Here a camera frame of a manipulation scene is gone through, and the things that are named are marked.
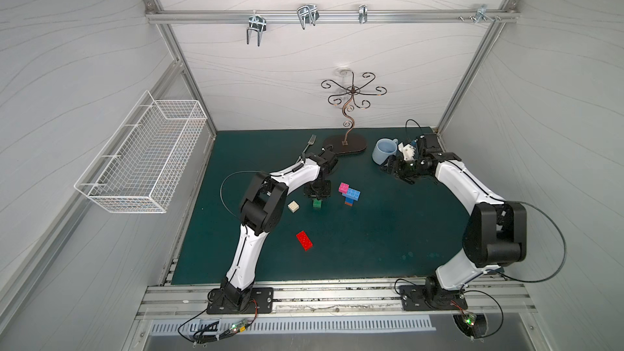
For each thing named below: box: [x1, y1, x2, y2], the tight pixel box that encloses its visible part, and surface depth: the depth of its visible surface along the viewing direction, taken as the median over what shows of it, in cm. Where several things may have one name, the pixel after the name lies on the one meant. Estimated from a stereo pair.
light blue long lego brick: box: [341, 187, 361, 201], surface depth 92 cm
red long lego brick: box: [295, 230, 314, 252], surface depth 86 cm
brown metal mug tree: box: [320, 71, 388, 156], surface depth 98 cm
